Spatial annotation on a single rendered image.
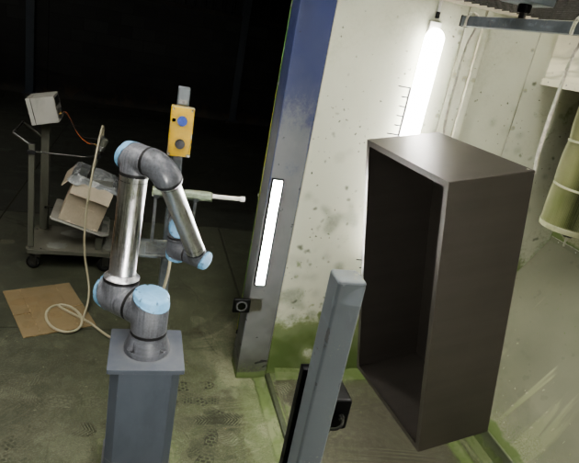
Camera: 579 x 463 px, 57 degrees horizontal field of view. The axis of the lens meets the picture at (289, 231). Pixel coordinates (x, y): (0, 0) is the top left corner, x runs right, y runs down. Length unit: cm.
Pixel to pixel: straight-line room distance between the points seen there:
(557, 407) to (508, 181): 153
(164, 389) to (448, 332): 117
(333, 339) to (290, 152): 198
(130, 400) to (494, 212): 160
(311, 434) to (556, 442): 221
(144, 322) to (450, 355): 122
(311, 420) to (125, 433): 158
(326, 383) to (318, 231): 209
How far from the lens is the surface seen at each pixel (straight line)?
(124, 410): 242
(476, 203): 194
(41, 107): 433
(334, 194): 295
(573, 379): 322
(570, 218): 322
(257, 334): 322
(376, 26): 286
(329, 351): 92
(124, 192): 220
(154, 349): 232
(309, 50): 275
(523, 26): 221
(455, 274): 202
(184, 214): 225
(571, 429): 312
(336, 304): 88
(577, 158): 317
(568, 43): 331
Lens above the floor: 199
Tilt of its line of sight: 20 degrees down
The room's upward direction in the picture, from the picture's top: 11 degrees clockwise
